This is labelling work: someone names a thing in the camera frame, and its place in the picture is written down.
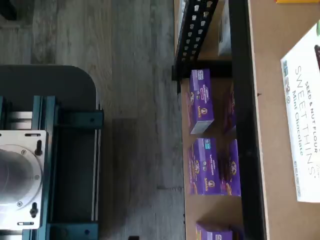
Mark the dark rounded cart top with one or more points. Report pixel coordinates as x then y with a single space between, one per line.
50 80

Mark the purple Annie's box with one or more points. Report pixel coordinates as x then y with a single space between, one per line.
203 167
201 105
231 170
212 232
230 112

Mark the silver robot mounting plate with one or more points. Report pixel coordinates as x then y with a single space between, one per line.
37 140

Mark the white black-patterned box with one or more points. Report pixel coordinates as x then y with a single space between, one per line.
224 30

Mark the white Sweet Thins box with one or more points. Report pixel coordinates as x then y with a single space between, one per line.
303 130

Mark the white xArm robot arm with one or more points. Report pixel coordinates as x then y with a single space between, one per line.
15 175

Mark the teal aluminium extrusion frame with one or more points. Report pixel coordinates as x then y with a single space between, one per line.
75 120

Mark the orange Revival cracker box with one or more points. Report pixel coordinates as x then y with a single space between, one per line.
297 1

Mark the black metal shelf unit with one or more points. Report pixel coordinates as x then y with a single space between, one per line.
246 112
211 30

